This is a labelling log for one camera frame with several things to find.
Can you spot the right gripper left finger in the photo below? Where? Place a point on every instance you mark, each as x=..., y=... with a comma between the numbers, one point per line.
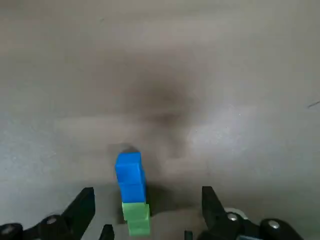
x=75, y=217

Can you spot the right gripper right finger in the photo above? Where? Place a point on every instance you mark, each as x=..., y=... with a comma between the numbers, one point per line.
x=217, y=220

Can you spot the green magnetic cube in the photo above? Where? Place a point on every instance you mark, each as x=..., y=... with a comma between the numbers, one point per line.
x=136, y=215

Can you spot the blue magnetic cube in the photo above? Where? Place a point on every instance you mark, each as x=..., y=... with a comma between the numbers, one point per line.
x=130, y=172

